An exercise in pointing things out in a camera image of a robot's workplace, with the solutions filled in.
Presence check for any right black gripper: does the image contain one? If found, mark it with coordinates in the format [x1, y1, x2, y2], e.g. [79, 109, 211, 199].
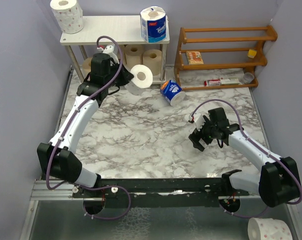
[189, 115, 218, 151]

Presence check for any white red-dotted roll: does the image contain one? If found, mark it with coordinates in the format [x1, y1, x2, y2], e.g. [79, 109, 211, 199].
[50, 0, 84, 34]
[125, 64, 153, 96]

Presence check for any brown paper roll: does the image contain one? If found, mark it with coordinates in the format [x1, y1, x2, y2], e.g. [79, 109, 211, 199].
[125, 44, 144, 69]
[143, 49, 162, 76]
[82, 57, 92, 78]
[117, 44, 126, 65]

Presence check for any blue roll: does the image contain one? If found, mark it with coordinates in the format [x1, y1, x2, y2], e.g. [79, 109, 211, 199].
[140, 6, 166, 44]
[160, 79, 186, 107]

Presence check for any white red-dotted roll front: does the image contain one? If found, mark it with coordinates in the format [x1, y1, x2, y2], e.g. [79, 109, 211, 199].
[50, 0, 84, 34]

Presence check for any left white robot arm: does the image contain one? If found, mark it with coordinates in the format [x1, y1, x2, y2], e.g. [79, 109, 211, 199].
[37, 52, 133, 198]

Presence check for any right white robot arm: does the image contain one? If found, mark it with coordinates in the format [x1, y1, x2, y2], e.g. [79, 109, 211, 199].
[189, 107, 302, 208]

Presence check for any white two-tier shelf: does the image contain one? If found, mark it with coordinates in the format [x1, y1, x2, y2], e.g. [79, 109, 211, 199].
[60, 15, 171, 87]

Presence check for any black base crossbar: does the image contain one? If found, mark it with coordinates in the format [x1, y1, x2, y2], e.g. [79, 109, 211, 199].
[72, 177, 249, 208]

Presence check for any red white box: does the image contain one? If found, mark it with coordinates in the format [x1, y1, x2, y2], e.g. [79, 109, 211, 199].
[204, 79, 221, 87]

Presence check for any white green box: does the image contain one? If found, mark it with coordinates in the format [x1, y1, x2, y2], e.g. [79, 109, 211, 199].
[220, 77, 240, 86]

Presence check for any orange patterned booklet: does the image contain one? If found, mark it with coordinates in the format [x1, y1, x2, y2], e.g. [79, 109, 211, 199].
[185, 51, 204, 65]

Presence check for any brown wooden rack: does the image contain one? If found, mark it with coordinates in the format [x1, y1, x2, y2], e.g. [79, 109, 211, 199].
[174, 25, 278, 85]

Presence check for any clear plastic cup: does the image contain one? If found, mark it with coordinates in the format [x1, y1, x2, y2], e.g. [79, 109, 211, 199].
[242, 72, 255, 84]

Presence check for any yellow cap jar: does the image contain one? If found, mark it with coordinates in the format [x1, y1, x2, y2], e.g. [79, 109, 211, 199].
[247, 49, 257, 59]

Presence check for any white dotted roll bottom corner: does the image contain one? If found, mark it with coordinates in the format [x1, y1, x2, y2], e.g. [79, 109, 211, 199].
[248, 217, 293, 240]

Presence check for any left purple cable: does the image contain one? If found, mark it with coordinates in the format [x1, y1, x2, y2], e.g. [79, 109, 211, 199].
[45, 36, 123, 191]

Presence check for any purple cable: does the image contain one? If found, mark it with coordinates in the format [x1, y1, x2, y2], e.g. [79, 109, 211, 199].
[190, 99, 302, 219]
[45, 36, 123, 191]

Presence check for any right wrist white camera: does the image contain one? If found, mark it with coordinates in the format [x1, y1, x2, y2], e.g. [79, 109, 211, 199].
[189, 112, 206, 131]

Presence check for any wrist white camera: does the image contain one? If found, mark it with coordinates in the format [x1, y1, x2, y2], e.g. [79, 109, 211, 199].
[97, 44, 119, 64]
[189, 112, 206, 131]

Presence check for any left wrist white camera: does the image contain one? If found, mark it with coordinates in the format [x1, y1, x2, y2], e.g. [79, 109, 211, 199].
[97, 44, 119, 64]

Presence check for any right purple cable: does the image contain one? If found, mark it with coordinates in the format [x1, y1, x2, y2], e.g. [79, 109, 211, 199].
[190, 99, 302, 219]

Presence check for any aluminium rail frame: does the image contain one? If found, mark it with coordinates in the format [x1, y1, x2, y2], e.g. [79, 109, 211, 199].
[29, 178, 78, 202]

